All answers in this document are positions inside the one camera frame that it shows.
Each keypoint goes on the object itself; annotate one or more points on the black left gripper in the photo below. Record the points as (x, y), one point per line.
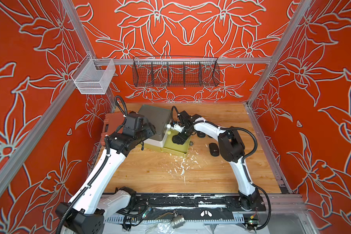
(151, 129)

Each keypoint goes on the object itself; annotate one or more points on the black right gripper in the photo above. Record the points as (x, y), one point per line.
(181, 136)

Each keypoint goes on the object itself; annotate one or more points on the yellow-green bottom drawer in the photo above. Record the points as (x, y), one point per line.
(175, 149)

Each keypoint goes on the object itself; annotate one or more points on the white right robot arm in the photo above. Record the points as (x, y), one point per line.
(231, 148)

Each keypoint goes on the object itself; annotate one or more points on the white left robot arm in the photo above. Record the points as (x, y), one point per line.
(84, 213)

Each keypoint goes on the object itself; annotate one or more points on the red plastic tool case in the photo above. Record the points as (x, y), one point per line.
(110, 124)

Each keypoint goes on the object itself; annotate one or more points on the metal cylindrical fitting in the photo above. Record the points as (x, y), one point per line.
(177, 221)

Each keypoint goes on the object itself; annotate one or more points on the black wire wall basket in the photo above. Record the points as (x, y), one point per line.
(175, 71)

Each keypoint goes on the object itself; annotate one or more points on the white mesh wall basket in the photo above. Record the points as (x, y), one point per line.
(93, 76)

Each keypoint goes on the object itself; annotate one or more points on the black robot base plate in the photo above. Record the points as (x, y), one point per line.
(202, 208)

